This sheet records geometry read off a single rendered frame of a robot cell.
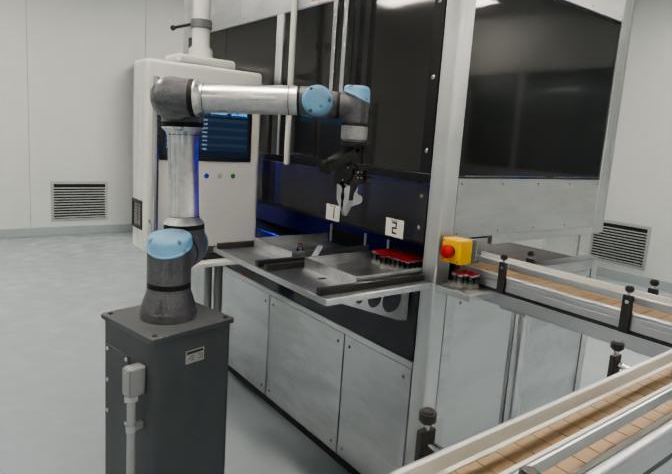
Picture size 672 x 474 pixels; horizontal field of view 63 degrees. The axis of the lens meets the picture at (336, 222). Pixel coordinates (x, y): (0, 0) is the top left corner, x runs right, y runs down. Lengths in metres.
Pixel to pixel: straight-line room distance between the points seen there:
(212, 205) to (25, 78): 4.60
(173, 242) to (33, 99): 5.34
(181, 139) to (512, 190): 1.08
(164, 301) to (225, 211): 0.93
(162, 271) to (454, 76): 0.98
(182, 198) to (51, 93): 5.23
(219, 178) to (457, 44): 1.15
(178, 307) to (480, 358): 1.05
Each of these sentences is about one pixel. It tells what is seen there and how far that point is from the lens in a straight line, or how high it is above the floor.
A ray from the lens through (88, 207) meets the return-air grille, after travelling 6.89.
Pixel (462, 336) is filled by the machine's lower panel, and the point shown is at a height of 0.68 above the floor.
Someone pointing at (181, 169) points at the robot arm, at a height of 1.19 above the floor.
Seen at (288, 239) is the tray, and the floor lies 0.90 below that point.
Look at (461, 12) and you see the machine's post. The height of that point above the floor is 1.67.
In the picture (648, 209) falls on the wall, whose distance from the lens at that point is 6.33.
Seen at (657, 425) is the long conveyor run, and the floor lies 0.93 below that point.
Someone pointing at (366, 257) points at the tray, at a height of 0.89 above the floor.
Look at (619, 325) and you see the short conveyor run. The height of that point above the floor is 0.90.
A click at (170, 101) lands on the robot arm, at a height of 1.36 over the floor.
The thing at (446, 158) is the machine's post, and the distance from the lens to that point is 1.65.
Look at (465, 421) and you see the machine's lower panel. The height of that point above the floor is 0.36.
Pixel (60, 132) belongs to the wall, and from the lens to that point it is 6.77.
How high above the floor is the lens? 1.31
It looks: 9 degrees down
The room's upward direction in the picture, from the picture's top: 4 degrees clockwise
